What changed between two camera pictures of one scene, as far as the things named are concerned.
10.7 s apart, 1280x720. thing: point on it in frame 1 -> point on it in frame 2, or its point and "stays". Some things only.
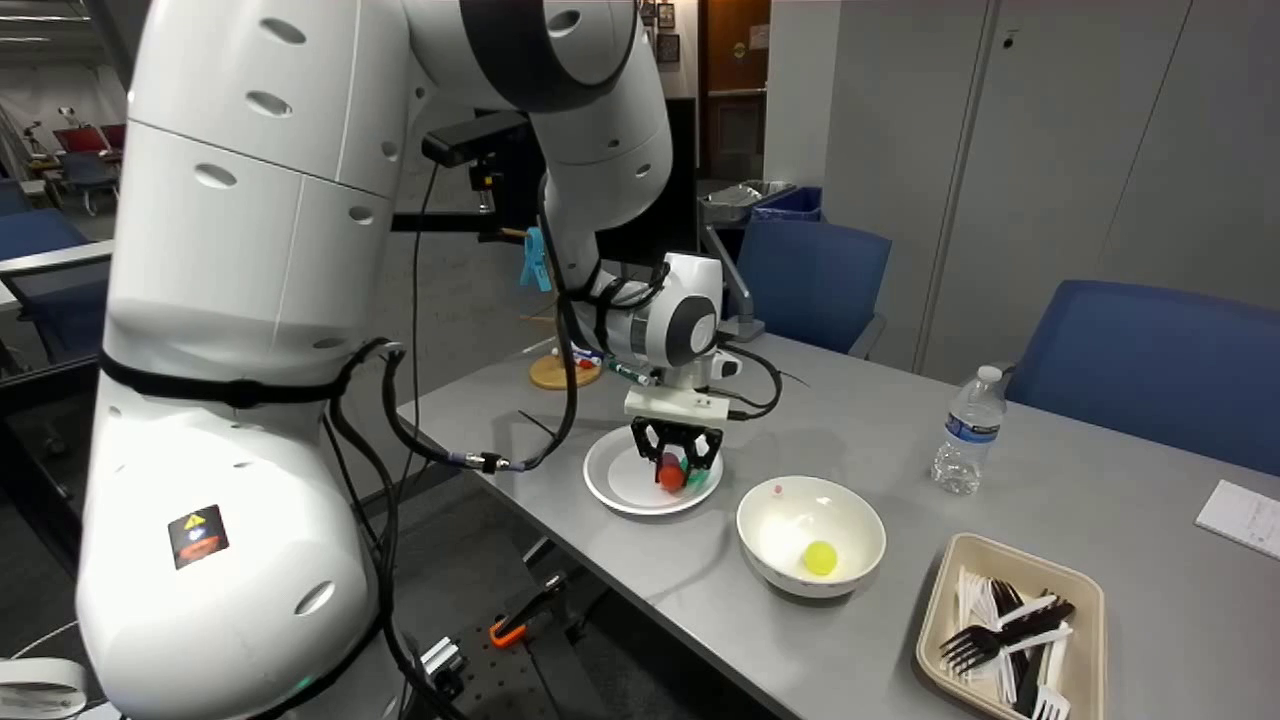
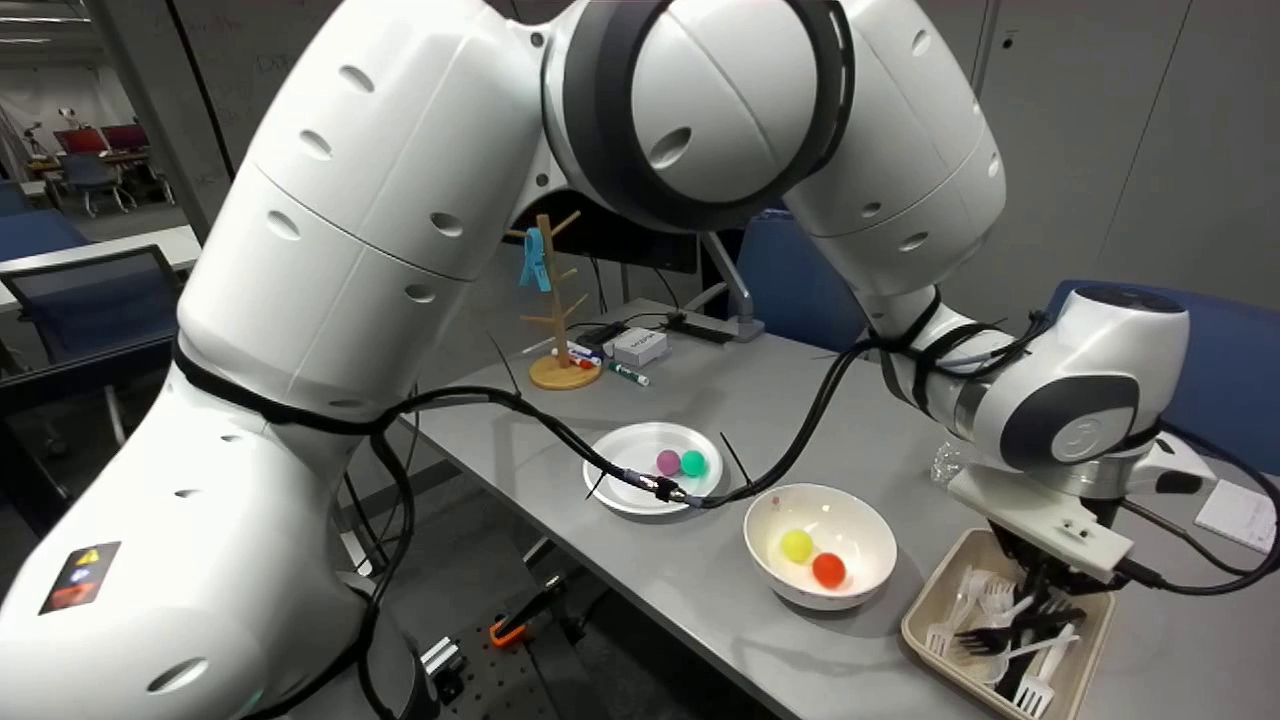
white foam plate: [626, 483] stays
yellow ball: [817, 557] -> [796, 545]
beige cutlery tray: [1018, 632] stays
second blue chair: [808, 276] stays
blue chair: [1157, 362] stays
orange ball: [672, 477] -> [831, 571]
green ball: [698, 477] stays
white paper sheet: [1243, 514] stays
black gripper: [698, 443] -> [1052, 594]
